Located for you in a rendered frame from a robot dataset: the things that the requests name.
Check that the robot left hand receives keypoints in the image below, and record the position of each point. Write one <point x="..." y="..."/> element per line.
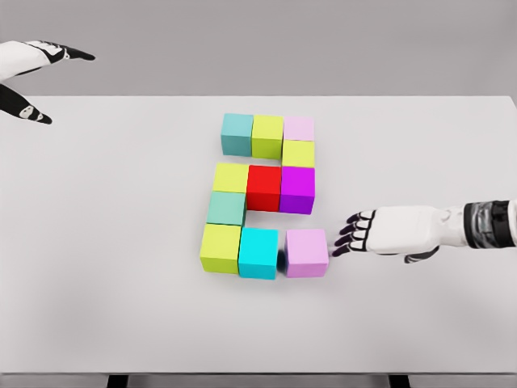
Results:
<point x="16" y="56"/>

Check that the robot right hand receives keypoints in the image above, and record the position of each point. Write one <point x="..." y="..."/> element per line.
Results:
<point x="400" y="230"/>

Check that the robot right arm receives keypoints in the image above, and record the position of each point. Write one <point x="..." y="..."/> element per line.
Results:
<point x="480" y="225"/>

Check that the purple cube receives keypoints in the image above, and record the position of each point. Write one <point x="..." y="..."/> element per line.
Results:
<point x="297" y="190"/>

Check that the yellow-green cube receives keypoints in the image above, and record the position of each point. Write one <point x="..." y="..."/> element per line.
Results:
<point x="220" y="248"/>
<point x="298" y="153"/>
<point x="266" y="137"/>
<point x="230" y="178"/>

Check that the red cube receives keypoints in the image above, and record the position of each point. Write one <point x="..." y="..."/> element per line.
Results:
<point x="263" y="188"/>

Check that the pale pink cube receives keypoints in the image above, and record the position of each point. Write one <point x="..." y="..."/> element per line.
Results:
<point x="299" y="128"/>

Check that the cyan cube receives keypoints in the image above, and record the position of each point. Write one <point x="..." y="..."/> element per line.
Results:
<point x="257" y="252"/>

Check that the mint green cube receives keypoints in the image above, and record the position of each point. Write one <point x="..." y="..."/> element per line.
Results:
<point x="226" y="208"/>

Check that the teal cube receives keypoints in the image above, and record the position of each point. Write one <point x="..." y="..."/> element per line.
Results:
<point x="236" y="135"/>

